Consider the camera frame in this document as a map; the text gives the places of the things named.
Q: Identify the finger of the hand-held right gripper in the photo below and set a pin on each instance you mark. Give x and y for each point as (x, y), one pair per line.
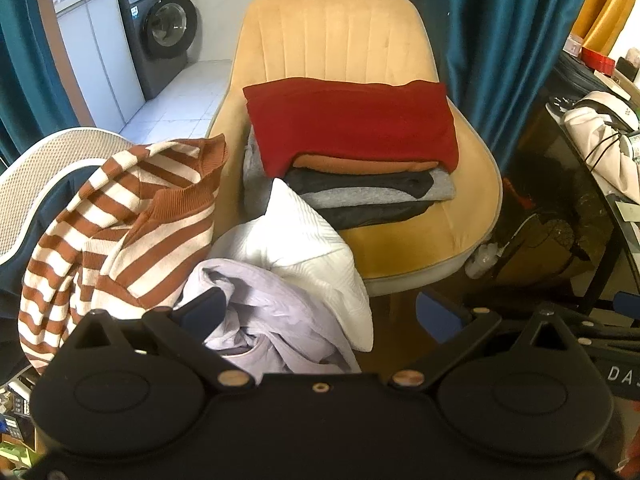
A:
(627, 303)

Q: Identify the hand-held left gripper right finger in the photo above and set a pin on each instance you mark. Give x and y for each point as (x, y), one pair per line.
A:
(437, 317)

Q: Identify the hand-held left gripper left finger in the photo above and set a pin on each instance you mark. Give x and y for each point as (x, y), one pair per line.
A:
(202, 307)

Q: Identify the brown white striped sweater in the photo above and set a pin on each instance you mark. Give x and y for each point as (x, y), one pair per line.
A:
(125, 240)

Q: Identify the white plastic bag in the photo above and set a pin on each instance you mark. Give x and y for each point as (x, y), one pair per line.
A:
(482, 260)

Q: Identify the lavender shirt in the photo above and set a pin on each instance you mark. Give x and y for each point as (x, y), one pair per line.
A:
(280, 310)

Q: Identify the black glass table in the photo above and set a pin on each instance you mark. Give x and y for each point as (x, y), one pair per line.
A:
(575, 220)

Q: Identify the white textured garment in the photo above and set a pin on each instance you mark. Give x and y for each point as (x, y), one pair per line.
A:
(300, 245)

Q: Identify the black folded garment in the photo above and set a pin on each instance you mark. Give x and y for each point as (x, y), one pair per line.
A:
(370, 215)

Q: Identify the light grey folded garment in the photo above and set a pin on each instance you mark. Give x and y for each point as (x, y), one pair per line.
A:
(350, 197)

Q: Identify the dark grey folded garment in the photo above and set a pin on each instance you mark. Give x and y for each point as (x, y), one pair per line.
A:
(340, 181)

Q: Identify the orange folded garment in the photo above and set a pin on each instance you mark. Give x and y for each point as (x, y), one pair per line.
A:
(360, 165)

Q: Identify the white cloth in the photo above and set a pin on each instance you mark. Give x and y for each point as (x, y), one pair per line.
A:
(590, 135)

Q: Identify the white mesh chair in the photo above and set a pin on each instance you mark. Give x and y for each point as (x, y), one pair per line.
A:
(30, 185)

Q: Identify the red folded garment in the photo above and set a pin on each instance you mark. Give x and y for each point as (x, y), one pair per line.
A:
(350, 120)

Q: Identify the pile of printed boxes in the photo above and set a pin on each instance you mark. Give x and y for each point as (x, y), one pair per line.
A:
(15, 425)

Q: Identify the dark cloth bag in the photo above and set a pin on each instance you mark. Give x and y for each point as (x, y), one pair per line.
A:
(580, 77)

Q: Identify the red box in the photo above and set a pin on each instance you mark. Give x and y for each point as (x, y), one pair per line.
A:
(597, 60)

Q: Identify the teal curtain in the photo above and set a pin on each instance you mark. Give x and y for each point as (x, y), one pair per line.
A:
(480, 60)
(25, 60)

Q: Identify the white cabinet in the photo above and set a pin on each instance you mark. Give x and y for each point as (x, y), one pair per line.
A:
(95, 60)

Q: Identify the grey washing machine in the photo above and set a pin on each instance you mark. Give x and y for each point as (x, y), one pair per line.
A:
(160, 40)

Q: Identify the yellow velvet chair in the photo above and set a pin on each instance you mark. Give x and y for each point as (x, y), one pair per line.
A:
(340, 35)

